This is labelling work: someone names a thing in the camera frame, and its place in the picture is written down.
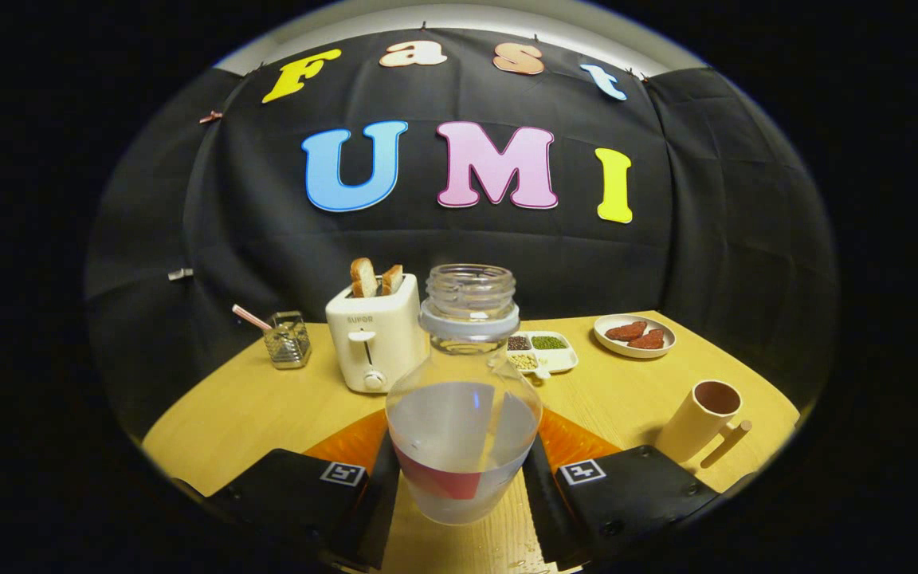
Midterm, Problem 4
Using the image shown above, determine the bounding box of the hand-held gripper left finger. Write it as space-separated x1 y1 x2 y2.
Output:
204 409 401 571

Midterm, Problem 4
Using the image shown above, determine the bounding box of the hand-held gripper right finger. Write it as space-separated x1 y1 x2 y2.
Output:
521 408 723 571

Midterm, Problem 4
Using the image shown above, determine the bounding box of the clear juice bottle red label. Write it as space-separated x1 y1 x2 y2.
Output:
385 264 544 525

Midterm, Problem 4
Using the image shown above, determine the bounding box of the beige cup with handle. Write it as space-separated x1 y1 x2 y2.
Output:
655 379 753 470

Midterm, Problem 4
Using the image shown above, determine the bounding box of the wooden table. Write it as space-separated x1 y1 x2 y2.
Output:
143 309 801 574

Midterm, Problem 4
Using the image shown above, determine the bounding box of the white divided bean tray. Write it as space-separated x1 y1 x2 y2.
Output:
507 331 579 379

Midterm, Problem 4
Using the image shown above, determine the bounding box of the white toaster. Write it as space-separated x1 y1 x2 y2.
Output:
325 273 430 394

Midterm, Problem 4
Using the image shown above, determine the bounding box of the white round plate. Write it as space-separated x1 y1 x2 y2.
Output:
593 313 677 359

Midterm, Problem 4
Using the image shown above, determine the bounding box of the pink striped straw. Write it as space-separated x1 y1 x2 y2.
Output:
232 304 273 332

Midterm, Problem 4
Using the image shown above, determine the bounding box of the wire mesh holder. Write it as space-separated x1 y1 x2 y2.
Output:
263 311 312 370

